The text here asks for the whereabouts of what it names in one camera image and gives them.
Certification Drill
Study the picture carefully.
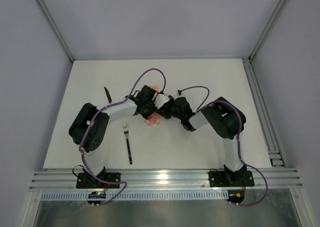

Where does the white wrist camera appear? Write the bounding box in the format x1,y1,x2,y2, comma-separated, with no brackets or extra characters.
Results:
177,90,185,98
154,93,170,109

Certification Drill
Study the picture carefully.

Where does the left controller board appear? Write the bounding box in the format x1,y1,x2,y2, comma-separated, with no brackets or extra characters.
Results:
87,191,106,206

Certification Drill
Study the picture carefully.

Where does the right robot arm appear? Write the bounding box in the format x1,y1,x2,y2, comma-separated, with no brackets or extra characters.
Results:
157,96,247,184

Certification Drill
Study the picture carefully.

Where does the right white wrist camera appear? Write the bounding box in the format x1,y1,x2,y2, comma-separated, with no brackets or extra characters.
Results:
177,90,185,98

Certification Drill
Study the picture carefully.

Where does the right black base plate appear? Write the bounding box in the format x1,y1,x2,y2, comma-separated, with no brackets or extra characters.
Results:
208,166,255,187

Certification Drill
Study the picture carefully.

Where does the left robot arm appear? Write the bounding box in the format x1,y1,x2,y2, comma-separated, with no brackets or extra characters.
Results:
68,85,163,183

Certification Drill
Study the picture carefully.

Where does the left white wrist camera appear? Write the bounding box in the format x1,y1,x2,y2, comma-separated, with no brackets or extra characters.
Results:
154,93,170,109

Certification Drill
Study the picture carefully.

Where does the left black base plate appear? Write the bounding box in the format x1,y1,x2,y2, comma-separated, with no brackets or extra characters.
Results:
76,172,121,189

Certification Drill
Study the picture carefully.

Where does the black knife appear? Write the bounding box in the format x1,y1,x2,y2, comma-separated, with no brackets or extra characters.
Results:
103,86,112,104

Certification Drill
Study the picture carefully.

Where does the right side aluminium rail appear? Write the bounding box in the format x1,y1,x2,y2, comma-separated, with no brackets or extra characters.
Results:
242,57,287,168

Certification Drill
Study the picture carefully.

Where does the right corner frame post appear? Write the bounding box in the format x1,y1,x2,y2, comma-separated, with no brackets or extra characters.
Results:
248,0,290,62

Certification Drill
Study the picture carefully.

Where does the controller board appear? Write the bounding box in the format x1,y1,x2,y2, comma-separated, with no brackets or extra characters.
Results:
226,190,245,205
87,191,106,206

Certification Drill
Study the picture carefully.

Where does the right controller board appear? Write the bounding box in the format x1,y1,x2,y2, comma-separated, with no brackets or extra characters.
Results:
226,190,245,205

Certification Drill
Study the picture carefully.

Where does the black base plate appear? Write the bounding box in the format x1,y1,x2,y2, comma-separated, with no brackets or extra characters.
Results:
208,166,255,187
76,172,121,189

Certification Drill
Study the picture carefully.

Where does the aluminium rail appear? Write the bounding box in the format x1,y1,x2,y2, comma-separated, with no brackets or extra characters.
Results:
29,168,303,191
242,57,287,168

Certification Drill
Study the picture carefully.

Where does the grey slotted cable duct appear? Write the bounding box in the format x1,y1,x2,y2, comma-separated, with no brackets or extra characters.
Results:
40,189,228,201

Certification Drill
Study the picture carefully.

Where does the pink satin napkin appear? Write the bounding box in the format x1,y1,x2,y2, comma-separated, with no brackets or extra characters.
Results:
145,85,161,127

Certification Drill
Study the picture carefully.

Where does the silver fork black handle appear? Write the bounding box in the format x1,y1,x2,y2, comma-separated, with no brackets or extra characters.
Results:
123,124,133,165

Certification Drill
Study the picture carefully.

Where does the left corner frame post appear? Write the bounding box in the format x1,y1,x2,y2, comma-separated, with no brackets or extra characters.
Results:
35,0,75,64

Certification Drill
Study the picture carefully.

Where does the corner frame post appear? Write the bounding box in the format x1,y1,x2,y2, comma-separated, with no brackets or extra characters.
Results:
35,0,75,64
248,0,290,62

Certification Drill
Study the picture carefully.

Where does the aluminium front rail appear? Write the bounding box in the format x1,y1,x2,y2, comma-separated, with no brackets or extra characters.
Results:
29,168,303,191

